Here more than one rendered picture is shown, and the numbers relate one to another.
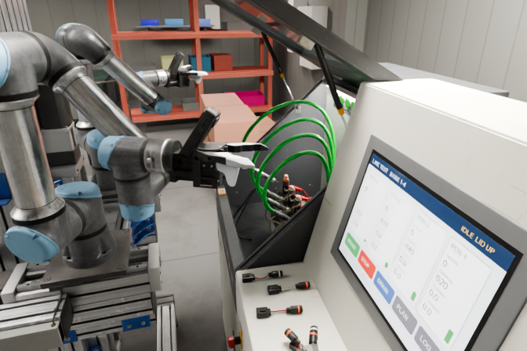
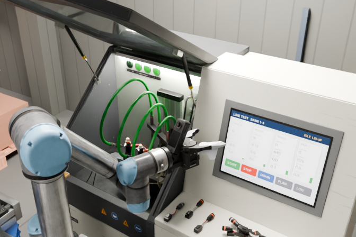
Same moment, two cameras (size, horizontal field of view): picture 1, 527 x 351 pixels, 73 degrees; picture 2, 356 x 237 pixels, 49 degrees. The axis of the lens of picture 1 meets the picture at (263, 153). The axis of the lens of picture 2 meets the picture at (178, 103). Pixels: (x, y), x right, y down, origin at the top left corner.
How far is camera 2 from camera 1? 100 cm
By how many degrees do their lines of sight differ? 41
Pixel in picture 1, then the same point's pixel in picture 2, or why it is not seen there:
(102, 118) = (88, 153)
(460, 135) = (290, 95)
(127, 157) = (147, 170)
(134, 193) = (147, 192)
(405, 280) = (279, 167)
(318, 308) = (217, 209)
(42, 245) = not seen: outside the picture
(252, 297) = (182, 225)
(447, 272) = (302, 155)
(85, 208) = not seen: hidden behind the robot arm
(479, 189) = (307, 117)
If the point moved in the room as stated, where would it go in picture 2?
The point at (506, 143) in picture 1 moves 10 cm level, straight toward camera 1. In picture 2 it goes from (314, 97) to (327, 109)
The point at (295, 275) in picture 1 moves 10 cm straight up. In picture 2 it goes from (188, 200) to (188, 183)
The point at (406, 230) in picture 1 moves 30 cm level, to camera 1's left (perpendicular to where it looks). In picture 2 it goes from (272, 145) to (223, 178)
